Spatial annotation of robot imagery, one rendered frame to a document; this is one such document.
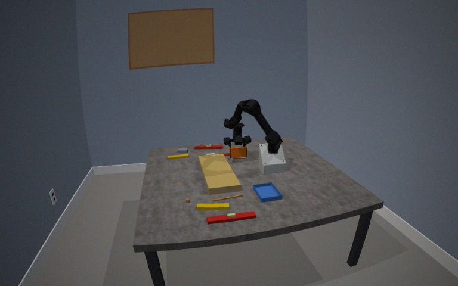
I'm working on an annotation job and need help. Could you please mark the blue shallow tray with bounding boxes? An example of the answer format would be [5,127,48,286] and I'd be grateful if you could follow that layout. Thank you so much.
[252,182,282,203]

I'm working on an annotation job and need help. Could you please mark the tan panel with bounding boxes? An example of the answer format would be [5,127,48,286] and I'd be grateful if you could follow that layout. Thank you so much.
[198,154,241,195]

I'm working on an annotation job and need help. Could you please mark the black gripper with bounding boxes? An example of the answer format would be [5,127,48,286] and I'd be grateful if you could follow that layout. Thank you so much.
[224,131,252,148]

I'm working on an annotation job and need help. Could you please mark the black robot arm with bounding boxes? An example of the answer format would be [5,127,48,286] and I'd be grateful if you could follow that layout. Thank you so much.
[224,99,283,154]

